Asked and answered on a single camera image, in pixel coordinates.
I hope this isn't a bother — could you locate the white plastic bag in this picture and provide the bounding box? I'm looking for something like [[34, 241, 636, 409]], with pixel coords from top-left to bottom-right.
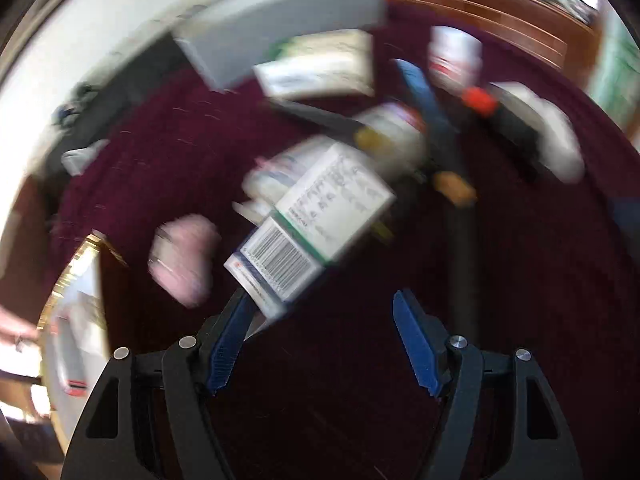
[[62, 140, 108, 176]]

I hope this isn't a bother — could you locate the gold rimmed white tray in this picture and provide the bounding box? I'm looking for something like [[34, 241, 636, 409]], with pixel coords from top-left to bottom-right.
[[37, 232, 131, 456]]

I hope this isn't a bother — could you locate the white medicine box with barcode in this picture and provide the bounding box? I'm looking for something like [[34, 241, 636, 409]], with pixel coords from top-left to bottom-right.
[[223, 142, 398, 321]]

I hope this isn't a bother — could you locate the wooden sideboard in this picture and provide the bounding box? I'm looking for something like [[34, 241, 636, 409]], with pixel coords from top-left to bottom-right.
[[380, 0, 601, 76]]

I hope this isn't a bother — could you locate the white green medicine box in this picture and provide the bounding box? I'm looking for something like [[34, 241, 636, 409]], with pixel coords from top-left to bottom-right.
[[252, 30, 376, 101]]

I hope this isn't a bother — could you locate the dark red velvet tablecloth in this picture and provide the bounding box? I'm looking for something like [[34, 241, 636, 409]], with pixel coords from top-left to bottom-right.
[[45, 0, 640, 480]]

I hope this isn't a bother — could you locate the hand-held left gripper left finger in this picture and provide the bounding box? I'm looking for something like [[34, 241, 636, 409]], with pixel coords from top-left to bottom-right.
[[60, 287, 256, 480]]

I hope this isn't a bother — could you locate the white bottle red label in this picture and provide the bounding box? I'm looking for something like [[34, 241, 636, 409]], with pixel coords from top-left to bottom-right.
[[427, 25, 483, 93]]

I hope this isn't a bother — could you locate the grey patterned box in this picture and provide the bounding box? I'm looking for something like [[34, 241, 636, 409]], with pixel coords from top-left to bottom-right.
[[172, 0, 388, 91]]

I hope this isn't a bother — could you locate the blue pen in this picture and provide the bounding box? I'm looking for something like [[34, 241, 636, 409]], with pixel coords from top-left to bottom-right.
[[392, 59, 458, 161]]

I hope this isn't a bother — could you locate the white fluffy cloth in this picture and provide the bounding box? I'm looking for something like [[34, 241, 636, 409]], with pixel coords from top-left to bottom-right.
[[492, 82, 586, 183]]

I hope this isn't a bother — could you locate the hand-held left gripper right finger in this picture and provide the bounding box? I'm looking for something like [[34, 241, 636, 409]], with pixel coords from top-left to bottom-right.
[[391, 289, 584, 480]]

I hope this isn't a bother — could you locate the black marker orange cap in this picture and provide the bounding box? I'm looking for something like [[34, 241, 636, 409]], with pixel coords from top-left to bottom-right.
[[462, 87, 546, 181]]

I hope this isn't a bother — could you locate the white bottle yellow cap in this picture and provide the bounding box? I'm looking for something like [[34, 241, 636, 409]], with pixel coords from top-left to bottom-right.
[[352, 102, 431, 176]]

